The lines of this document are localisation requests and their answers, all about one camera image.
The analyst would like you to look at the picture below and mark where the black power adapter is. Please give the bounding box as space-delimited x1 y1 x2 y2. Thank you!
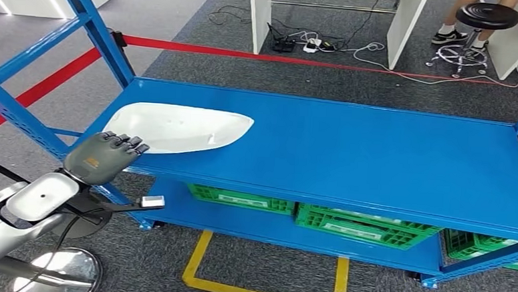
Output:
268 23 298 55

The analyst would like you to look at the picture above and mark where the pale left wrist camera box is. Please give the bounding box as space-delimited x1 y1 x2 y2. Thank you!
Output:
139 194 166 212

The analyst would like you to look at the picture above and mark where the person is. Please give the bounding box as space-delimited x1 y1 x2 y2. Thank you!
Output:
431 0 518 53

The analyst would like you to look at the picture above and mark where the black round stool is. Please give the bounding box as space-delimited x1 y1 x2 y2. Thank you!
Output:
425 0 518 83

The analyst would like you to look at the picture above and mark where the white cable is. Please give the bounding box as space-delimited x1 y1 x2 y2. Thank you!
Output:
351 40 518 90

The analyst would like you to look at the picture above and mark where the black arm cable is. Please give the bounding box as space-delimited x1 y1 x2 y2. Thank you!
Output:
9 202 106 292

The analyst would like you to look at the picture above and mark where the white curved plastic part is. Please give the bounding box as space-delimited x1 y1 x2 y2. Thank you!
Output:
102 100 256 160

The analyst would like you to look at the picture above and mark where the blue metal shelf rack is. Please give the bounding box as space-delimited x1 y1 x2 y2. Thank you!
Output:
0 0 518 292

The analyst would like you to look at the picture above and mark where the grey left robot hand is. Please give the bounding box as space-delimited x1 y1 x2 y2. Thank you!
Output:
61 128 151 189

